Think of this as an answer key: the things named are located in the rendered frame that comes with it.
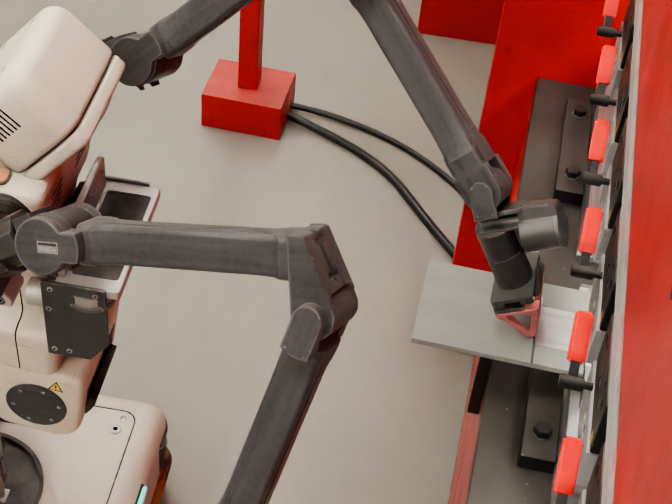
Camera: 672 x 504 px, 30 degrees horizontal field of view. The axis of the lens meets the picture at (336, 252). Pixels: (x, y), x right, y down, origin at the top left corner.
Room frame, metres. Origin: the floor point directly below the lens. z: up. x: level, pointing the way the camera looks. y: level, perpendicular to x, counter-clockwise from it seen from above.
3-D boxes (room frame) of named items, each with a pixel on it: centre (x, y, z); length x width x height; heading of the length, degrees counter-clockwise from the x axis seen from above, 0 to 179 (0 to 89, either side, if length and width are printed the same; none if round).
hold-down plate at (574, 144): (1.94, -0.44, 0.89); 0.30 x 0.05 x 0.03; 172
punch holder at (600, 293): (1.17, -0.39, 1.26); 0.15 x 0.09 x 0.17; 172
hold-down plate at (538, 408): (1.31, -0.36, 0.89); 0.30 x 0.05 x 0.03; 172
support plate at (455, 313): (1.36, -0.27, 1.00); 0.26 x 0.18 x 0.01; 82
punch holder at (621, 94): (1.57, -0.45, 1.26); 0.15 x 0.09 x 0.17; 172
